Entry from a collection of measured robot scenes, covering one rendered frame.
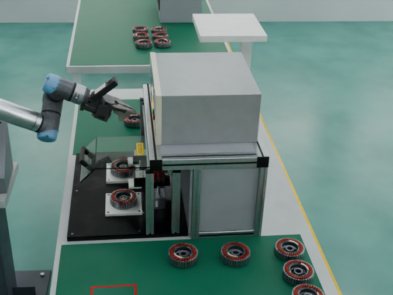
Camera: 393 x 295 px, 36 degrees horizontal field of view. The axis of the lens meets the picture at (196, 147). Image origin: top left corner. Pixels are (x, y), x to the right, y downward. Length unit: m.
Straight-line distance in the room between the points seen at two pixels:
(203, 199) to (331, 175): 2.13
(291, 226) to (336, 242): 1.23
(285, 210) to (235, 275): 0.48
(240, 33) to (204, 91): 1.01
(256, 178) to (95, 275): 0.69
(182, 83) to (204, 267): 0.69
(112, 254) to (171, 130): 0.52
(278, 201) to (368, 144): 2.24
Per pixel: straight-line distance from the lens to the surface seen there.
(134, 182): 2.48
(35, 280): 3.41
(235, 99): 2.25
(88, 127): 3.21
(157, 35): 4.39
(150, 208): 2.34
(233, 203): 2.36
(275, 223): 2.54
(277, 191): 2.74
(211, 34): 3.18
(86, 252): 2.37
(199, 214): 2.35
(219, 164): 2.24
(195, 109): 2.24
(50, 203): 3.98
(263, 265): 2.33
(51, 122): 2.37
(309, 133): 4.87
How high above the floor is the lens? 2.25
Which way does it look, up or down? 30 degrees down
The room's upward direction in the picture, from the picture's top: 2 degrees clockwise
